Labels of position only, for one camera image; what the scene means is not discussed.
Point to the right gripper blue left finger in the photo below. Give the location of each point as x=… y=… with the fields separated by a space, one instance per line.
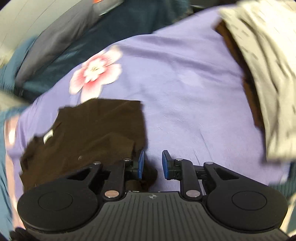
x=120 y=172

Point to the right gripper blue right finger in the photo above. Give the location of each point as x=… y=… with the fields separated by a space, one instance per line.
x=182 y=170

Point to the dark brown garment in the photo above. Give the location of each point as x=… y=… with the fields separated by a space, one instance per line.
x=103 y=130

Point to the purple floral bed sheet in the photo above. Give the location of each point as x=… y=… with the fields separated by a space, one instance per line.
x=193 y=100

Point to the rust brown folded garment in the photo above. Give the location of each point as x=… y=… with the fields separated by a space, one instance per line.
x=247 y=80

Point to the white polka dot garment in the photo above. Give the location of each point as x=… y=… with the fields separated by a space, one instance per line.
x=264 y=32

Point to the dark grey pillow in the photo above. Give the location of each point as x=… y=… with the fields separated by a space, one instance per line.
x=57 y=37

